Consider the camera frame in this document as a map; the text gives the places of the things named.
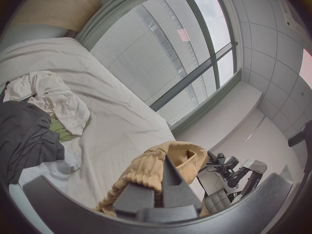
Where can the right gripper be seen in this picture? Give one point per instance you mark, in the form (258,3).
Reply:
(215,165)

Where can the green garment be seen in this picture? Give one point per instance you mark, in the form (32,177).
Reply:
(61,131)

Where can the pale grey garment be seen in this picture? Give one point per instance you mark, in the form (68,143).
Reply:
(48,172)

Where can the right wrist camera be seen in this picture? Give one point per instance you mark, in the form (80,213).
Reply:
(220,155)

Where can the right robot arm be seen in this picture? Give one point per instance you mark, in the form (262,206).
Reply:
(254,166)

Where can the ceiling light panel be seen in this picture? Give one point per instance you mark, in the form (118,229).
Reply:
(306,66)

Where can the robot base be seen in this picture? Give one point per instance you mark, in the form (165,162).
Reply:
(215,200)

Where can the white ceiling air vent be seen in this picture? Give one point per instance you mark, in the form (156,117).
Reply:
(291,11)

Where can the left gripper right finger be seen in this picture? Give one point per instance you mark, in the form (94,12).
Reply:
(178,191)

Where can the tan shorts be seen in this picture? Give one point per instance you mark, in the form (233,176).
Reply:
(141,172)

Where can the window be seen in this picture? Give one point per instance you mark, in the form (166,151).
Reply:
(158,57)

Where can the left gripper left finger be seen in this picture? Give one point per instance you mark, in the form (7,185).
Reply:
(136,199)

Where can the bed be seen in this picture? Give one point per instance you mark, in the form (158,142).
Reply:
(117,106)

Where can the black garment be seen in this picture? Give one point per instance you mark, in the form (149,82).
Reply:
(24,135)

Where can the white garment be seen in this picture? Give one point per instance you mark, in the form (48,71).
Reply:
(63,99)

